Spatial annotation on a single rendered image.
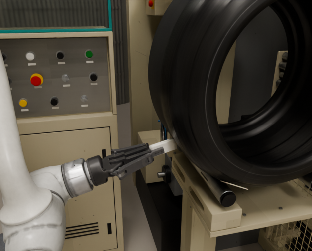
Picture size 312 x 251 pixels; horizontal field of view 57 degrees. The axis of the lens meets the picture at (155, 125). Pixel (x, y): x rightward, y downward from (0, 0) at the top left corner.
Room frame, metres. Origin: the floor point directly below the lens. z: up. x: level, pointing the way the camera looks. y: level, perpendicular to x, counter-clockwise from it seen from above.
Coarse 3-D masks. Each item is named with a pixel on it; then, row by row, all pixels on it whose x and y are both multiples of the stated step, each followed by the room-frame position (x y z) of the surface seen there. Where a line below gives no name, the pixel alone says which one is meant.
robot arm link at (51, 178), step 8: (48, 168) 0.63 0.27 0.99; (56, 168) 0.63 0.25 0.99; (32, 176) 0.60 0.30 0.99; (40, 176) 0.60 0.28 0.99; (48, 176) 0.60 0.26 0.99; (56, 176) 0.61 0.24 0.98; (40, 184) 0.57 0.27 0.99; (48, 184) 0.57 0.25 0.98; (56, 184) 0.58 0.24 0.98; (64, 184) 0.60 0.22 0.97; (56, 192) 0.56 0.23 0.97; (64, 192) 0.59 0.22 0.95; (64, 200) 0.57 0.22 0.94
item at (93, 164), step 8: (88, 160) 0.65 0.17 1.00; (96, 160) 0.64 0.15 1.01; (104, 160) 0.68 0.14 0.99; (88, 168) 0.63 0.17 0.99; (96, 168) 0.63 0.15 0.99; (104, 168) 0.64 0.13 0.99; (112, 168) 0.63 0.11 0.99; (96, 176) 0.62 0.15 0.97; (104, 176) 0.62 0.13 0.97; (112, 176) 0.62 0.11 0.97; (96, 184) 0.62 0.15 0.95
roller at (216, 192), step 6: (186, 156) 0.87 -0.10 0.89; (198, 168) 0.77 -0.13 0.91; (204, 174) 0.73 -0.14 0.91; (204, 180) 0.72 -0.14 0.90; (210, 180) 0.69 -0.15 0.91; (216, 180) 0.68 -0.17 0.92; (210, 186) 0.68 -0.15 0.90; (216, 186) 0.66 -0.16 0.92; (222, 186) 0.65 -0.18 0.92; (216, 192) 0.65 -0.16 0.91; (222, 192) 0.63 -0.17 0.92; (228, 192) 0.63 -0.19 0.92; (222, 198) 0.62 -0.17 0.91; (228, 198) 0.62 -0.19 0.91; (234, 198) 0.63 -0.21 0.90; (222, 204) 0.62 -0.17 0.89; (228, 204) 0.62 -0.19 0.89
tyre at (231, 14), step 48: (192, 0) 0.68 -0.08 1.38; (240, 0) 0.61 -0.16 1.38; (288, 0) 0.96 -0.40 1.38; (192, 48) 0.61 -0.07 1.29; (288, 48) 1.00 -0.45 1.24; (192, 96) 0.59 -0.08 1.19; (288, 96) 0.97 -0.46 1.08; (192, 144) 0.61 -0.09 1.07; (240, 144) 0.91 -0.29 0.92; (288, 144) 0.85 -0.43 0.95
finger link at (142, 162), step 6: (144, 156) 0.65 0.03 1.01; (132, 162) 0.64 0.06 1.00; (138, 162) 0.64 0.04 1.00; (144, 162) 0.65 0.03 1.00; (150, 162) 0.65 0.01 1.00; (120, 168) 0.62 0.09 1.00; (126, 168) 0.62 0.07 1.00; (132, 168) 0.63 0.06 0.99; (138, 168) 0.64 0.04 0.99; (126, 174) 0.62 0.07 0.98
